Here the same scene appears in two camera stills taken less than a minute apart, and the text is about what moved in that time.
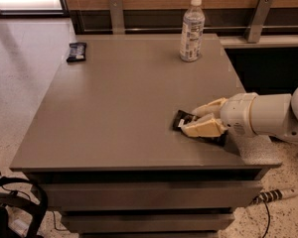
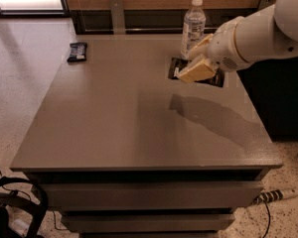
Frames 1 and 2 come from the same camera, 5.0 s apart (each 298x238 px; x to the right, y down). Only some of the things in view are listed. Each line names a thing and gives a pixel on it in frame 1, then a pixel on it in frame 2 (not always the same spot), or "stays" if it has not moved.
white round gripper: [237, 114] to [223, 49]
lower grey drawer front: [149, 223] stays
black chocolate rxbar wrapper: [183, 119] to [217, 79]
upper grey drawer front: [149, 195] stays
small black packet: [77, 52] stays
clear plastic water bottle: [192, 32] stays
